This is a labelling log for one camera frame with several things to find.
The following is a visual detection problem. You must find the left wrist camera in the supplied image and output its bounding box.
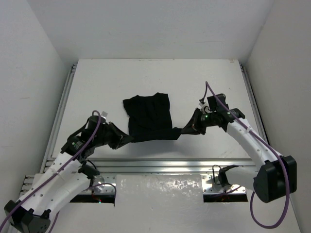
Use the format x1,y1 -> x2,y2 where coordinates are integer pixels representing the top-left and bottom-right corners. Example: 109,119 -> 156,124
86,114 -> 106,131

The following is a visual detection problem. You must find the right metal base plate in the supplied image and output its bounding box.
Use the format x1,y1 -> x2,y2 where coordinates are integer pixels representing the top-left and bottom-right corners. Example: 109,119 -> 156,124
201,173 -> 246,195

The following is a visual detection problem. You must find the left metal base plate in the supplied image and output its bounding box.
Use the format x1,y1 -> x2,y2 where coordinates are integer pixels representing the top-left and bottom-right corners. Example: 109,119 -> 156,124
80,174 -> 117,195

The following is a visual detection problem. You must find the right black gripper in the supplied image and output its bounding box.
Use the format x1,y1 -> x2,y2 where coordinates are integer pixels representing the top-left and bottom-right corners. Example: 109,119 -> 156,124
181,107 -> 217,135

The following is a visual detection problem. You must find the black t shirt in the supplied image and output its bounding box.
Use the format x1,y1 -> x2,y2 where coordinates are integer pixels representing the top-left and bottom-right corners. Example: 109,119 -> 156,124
123,93 -> 181,143

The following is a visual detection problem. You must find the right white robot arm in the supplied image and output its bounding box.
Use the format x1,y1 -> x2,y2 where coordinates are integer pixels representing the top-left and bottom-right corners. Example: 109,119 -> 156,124
181,94 -> 297,203

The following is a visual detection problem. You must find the aluminium rail frame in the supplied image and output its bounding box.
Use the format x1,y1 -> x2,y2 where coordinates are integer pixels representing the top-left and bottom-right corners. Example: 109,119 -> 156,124
7,62 -> 275,233

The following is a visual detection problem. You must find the metal base plate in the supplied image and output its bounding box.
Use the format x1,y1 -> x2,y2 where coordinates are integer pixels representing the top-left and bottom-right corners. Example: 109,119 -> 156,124
201,173 -> 246,195
80,174 -> 117,195

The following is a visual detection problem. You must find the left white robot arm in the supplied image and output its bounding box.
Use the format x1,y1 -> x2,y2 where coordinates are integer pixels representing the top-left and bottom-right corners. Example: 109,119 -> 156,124
4,116 -> 133,233

